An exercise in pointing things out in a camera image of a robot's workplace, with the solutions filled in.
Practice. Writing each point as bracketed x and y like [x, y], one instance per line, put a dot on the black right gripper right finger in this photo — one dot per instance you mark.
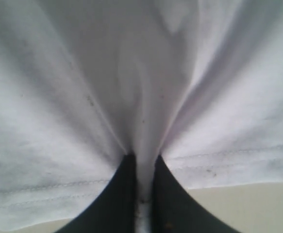
[175, 211]

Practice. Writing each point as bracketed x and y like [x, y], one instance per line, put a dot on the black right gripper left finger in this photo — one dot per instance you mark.
[113, 210]

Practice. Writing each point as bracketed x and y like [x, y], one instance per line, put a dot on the white t-shirt red lettering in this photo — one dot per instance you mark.
[85, 82]

